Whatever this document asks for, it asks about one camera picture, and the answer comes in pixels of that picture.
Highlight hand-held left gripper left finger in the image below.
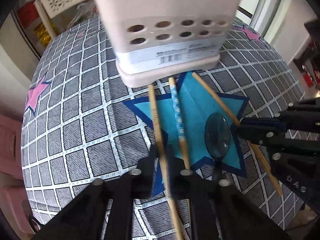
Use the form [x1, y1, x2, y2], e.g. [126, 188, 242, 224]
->
[35, 144, 163, 240]

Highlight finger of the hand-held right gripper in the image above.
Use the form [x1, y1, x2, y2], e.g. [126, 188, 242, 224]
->
[240, 97, 320, 131]
[235, 127, 320, 166]

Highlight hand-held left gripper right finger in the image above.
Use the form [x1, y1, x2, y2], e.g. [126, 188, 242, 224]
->
[166, 150, 293, 240]

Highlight translucent spoon with dark handle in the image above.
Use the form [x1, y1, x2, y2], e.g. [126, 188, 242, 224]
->
[204, 112, 232, 181]

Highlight printed bamboo chopstick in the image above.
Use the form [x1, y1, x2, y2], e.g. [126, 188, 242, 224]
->
[148, 84, 184, 240]

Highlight plain bamboo chopstick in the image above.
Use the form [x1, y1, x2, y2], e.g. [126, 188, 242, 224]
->
[192, 72, 283, 197]

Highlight blue patterned bamboo chopstick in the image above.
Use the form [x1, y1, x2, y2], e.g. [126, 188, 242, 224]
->
[169, 77, 191, 171]

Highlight beige plastic utensil holder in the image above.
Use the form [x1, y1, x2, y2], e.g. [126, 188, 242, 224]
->
[89, 0, 244, 88]

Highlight red and black object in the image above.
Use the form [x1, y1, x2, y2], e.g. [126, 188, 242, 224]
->
[293, 51, 320, 88]

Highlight grey checked star tablecloth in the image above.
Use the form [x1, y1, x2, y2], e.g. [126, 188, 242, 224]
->
[21, 12, 313, 240]

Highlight pink plastic stool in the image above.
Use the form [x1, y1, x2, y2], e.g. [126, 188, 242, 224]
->
[0, 187, 35, 236]

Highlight clear plastic bags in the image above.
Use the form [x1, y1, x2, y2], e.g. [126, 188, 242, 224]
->
[74, 1, 101, 22]

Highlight gold foil packaging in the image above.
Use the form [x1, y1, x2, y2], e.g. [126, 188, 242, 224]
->
[34, 22, 52, 46]

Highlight red bucket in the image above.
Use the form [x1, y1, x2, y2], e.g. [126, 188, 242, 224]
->
[16, 1, 38, 28]

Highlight black wrist strap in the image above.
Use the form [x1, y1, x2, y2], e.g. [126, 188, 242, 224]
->
[27, 214, 42, 234]

